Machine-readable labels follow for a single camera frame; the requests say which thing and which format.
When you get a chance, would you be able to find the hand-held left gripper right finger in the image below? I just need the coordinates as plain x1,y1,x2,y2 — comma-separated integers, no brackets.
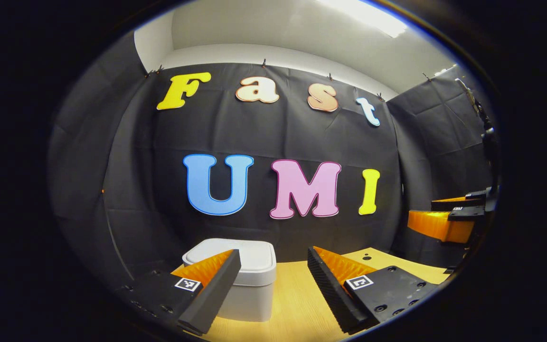
307,246,440,334

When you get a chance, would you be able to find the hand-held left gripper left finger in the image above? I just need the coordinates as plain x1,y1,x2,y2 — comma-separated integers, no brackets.
117,249,242,336

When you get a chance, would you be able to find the grey desktop garbage bin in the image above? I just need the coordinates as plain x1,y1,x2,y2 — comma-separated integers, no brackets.
182,238,277,323

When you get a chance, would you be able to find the wooden desktop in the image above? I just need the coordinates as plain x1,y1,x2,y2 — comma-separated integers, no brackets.
193,247,450,342

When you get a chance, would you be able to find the black backdrop cloth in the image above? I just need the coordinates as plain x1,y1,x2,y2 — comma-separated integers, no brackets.
48,33,497,290

